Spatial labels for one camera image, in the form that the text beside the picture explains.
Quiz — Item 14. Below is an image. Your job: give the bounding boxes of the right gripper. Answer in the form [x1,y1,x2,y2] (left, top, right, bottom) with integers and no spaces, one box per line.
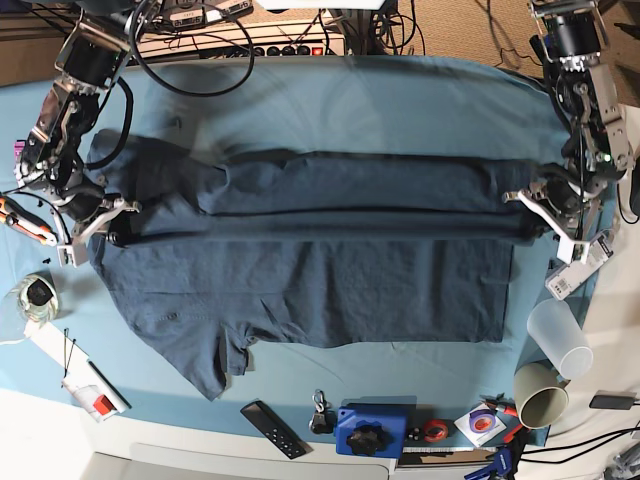
[47,177,142,240]

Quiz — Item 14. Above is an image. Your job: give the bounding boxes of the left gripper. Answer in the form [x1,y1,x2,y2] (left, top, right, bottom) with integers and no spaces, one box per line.
[523,167,608,235]

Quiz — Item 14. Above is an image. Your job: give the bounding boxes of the dark blue T-shirt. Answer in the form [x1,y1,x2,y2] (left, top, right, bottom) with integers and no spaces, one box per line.
[89,138,541,399]

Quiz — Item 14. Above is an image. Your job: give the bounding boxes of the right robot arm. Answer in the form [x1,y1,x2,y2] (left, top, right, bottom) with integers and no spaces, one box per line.
[14,1,138,242]

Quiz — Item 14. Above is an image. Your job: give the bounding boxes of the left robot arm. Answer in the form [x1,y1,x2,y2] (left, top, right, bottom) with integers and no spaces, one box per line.
[529,1,639,239]

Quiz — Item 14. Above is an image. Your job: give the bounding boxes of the orange utility knife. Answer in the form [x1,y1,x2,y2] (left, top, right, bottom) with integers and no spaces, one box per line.
[0,194,58,246]

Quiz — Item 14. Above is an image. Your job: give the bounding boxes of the pink glue tube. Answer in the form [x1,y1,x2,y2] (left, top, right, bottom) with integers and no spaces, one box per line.
[13,140,25,162]

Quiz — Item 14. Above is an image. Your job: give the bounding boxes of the white packaged box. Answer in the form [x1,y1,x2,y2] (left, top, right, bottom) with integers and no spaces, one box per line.
[545,229,614,301]

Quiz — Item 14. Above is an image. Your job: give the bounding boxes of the clear tape roll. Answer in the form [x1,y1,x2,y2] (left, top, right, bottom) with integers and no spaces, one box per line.
[7,273,59,323]

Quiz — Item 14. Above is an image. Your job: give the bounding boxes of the translucent plastic cup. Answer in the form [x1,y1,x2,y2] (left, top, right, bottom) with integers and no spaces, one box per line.
[527,299,594,380]

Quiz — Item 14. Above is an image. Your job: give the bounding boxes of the white paper strip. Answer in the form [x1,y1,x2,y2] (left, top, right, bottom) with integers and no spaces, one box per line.
[29,322,131,423]

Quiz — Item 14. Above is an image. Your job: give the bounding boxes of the white red syringe package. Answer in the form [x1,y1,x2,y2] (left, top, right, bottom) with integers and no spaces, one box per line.
[61,379,118,422]

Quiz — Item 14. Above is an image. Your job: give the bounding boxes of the beige green mug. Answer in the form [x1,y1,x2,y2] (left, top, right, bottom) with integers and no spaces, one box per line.
[513,363,569,429]

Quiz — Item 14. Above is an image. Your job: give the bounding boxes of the black power adapter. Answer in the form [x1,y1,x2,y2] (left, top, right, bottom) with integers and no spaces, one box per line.
[589,394,638,410]

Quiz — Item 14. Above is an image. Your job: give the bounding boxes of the light blue table cloth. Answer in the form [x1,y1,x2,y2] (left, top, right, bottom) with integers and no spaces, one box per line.
[0,53,624,447]

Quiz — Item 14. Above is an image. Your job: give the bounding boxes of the purple disc sleeve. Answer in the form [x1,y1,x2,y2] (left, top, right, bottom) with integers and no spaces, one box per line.
[454,403,506,447]

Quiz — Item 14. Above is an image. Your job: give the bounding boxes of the white power strip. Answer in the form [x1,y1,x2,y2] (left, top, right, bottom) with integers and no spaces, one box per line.
[138,18,348,58]

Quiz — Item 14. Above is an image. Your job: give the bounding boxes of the red tape roll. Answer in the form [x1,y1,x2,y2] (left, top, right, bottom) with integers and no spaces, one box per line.
[423,419,449,443]

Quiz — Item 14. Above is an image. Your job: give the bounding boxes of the blue clamp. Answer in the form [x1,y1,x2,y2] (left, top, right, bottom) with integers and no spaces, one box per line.
[464,447,523,480]

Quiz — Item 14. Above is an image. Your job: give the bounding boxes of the black remote control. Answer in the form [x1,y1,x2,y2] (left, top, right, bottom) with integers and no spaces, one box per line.
[240,400,308,460]

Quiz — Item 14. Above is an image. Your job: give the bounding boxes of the blue box with knob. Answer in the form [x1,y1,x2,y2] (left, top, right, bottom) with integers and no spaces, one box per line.
[335,404,408,459]

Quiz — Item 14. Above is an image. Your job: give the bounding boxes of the black key fob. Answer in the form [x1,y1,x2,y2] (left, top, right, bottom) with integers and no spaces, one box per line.
[309,389,336,435]

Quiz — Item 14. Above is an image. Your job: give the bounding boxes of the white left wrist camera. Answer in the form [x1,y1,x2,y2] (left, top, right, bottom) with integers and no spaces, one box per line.
[556,233,591,265]

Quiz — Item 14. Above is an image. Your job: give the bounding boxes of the black cable ties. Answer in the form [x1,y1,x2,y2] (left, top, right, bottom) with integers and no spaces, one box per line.
[63,328,76,378]

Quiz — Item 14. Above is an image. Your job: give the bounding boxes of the red handled pliers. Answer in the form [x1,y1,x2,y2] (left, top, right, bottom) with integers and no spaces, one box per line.
[482,396,518,417]

